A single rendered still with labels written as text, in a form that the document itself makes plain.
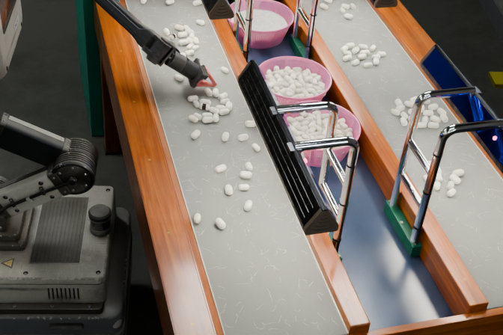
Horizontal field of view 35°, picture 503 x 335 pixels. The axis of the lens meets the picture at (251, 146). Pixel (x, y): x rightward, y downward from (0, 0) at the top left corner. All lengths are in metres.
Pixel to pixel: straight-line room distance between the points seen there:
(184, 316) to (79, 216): 0.79
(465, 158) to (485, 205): 0.22
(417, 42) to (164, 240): 1.41
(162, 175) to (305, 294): 0.57
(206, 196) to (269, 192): 0.18
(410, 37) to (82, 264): 1.50
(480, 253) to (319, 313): 0.52
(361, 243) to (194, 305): 0.58
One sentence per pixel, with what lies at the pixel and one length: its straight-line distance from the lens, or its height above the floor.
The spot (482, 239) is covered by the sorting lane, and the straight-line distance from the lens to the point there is 2.37.
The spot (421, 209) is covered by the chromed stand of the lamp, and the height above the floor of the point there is 0.84.
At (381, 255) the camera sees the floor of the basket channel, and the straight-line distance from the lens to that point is 2.33.
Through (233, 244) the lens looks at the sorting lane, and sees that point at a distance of 2.20.
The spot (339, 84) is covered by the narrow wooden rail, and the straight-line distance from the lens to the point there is 2.81.
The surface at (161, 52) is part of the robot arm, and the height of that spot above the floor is 0.92.
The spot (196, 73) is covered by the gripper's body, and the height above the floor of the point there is 0.82.
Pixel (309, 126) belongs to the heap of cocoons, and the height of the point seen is 0.74.
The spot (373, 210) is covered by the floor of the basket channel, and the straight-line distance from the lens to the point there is 2.46.
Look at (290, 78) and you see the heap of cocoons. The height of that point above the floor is 0.74.
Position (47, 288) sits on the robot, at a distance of 2.53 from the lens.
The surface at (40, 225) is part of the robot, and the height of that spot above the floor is 0.47.
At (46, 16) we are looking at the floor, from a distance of 4.71.
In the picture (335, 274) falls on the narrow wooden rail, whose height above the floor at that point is 0.76.
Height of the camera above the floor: 2.30
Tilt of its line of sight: 38 degrees down
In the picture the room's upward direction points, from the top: 5 degrees clockwise
